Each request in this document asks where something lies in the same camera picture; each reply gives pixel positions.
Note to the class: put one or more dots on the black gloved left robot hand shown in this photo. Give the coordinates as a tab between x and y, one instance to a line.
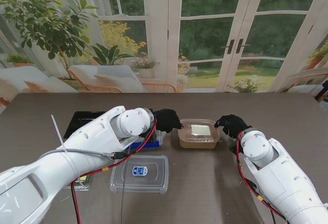
166	120

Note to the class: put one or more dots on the black plastic food tray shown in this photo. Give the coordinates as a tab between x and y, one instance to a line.
77	121

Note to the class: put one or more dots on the black tripod stand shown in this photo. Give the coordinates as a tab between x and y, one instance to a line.
323	90

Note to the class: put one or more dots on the clear lid with white label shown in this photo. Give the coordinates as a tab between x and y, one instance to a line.
201	130

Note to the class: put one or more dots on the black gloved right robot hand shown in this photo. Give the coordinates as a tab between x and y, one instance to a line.
234	125

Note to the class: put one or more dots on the clear lid with green sheet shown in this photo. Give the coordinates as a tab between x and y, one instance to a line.
85	180

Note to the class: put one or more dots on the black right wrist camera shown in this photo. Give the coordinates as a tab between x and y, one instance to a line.
233	147

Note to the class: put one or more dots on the brown kraft paper bowl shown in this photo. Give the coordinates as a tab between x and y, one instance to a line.
197	145

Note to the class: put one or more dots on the clear container with blue clips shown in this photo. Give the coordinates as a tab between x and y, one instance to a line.
151	145

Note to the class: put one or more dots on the clear lid with blue sticker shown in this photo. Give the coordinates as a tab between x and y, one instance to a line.
153	180

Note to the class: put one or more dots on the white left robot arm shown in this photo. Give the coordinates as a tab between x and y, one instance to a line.
89	142

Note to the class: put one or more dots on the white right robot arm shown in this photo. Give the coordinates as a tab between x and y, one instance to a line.
276	172

